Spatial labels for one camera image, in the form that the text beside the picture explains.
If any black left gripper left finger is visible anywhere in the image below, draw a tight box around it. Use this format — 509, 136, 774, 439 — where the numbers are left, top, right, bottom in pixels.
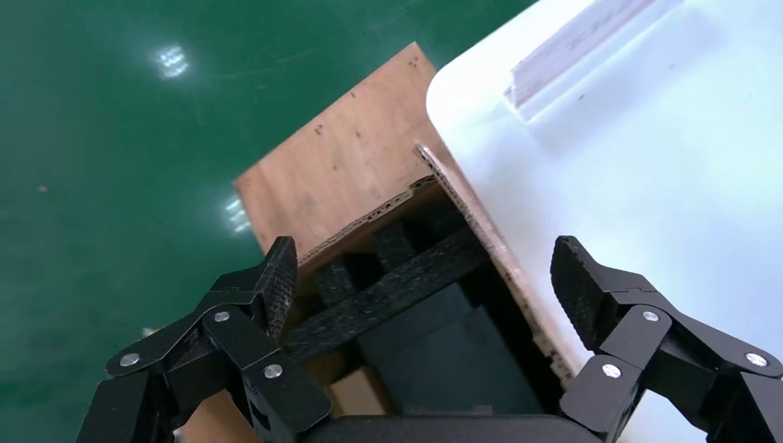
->
76, 236, 334, 443

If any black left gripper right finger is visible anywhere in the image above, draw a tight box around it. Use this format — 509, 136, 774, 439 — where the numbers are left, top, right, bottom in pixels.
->
550, 235, 783, 443

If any large open cardboard box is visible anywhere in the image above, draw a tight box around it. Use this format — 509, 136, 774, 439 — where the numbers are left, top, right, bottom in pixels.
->
174, 143, 579, 443

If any white red acrylic sign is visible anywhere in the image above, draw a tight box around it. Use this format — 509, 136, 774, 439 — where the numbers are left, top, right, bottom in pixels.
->
504, 0, 658, 126

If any black foam insert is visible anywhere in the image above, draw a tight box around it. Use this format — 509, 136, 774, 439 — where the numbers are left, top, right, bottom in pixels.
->
283, 217, 494, 363

